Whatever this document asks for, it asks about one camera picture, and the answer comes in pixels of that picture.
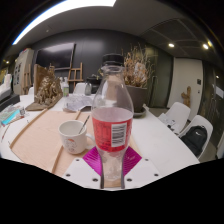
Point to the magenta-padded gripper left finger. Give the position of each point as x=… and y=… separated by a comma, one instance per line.
x=83, y=171

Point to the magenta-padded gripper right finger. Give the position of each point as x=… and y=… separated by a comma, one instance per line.
x=141, y=171

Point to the clear red-labelled drink bottle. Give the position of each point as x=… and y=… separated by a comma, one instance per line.
x=111, y=133

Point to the white mug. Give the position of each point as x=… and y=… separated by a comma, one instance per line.
x=71, y=141

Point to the metal spoon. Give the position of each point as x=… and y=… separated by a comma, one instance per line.
x=85, y=123

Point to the beige table mat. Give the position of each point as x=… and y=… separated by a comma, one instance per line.
x=36, y=140

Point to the stack of papers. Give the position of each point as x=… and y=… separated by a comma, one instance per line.
x=166, y=120

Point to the grey plant saucer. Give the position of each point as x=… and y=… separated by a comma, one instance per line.
x=140, y=113

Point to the black backpack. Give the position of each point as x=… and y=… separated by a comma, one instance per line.
x=195, y=140

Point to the clear bag of papers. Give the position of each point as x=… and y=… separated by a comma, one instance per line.
x=76, y=101

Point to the white chair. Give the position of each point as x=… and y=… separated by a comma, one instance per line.
x=180, y=111
x=201, y=120
x=80, y=88

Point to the dried plant in grey pot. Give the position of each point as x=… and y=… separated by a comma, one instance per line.
x=138, y=96

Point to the dark grey bottle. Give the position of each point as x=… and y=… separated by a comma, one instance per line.
x=88, y=89

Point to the white spray bottle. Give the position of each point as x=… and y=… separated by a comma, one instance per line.
x=66, y=90

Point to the wooden figure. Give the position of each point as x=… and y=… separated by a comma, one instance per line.
x=186, y=96

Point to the colourful booklet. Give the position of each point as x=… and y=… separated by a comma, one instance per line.
x=10, y=115

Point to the white plaster statue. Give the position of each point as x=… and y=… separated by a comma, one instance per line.
x=140, y=71

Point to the black desktop device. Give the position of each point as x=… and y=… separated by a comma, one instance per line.
x=8, y=100

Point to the white cabinet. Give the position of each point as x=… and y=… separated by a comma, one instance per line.
x=22, y=71

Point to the round ceiling spotlight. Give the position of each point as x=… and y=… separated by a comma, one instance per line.
x=171, y=45
x=205, y=46

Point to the black wall screen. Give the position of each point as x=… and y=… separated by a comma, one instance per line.
x=55, y=56

